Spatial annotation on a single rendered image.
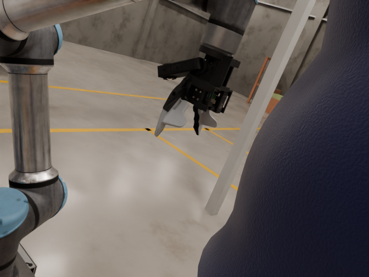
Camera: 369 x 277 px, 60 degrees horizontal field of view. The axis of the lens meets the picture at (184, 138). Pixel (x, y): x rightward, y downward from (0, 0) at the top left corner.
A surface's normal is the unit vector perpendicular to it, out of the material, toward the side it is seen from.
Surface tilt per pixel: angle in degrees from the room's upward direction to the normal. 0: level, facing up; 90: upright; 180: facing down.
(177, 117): 57
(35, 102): 75
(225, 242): 85
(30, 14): 117
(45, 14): 124
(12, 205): 7
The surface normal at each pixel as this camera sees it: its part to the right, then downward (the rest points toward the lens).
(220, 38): -0.18, 0.24
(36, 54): 0.70, 0.22
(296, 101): -0.80, -0.59
